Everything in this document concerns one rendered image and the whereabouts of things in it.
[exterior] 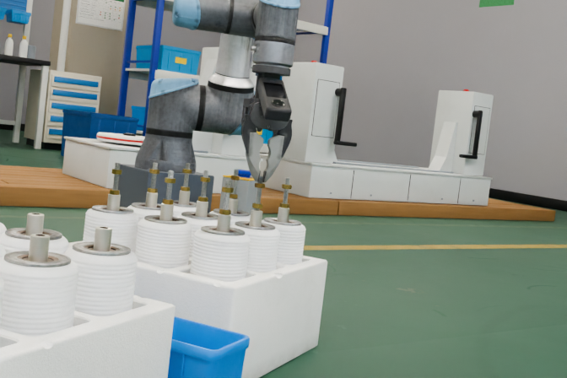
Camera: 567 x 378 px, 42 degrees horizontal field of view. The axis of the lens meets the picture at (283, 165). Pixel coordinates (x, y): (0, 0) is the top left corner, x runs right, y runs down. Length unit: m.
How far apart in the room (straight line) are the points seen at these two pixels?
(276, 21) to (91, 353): 0.70
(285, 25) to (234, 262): 0.43
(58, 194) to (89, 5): 4.70
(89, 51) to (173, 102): 5.93
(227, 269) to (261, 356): 0.18
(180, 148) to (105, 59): 5.99
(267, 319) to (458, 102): 3.79
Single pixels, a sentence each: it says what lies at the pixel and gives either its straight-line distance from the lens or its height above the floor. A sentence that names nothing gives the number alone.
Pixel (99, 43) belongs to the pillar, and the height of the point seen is 1.05.
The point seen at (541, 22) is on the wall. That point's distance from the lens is 7.13.
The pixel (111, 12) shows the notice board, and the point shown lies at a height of 1.38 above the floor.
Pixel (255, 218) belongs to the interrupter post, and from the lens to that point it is 1.37.
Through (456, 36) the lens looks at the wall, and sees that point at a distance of 7.71.
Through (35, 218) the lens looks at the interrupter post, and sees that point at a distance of 1.08.
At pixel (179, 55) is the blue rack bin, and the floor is 0.94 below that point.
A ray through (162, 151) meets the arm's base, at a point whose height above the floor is 0.35.
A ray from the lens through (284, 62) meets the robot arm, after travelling 1.36.
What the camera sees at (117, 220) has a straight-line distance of 1.36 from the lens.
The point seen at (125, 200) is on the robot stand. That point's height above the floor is 0.22.
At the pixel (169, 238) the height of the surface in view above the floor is 0.23.
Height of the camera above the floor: 0.44
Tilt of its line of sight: 3 degrees down
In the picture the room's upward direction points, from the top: 7 degrees clockwise
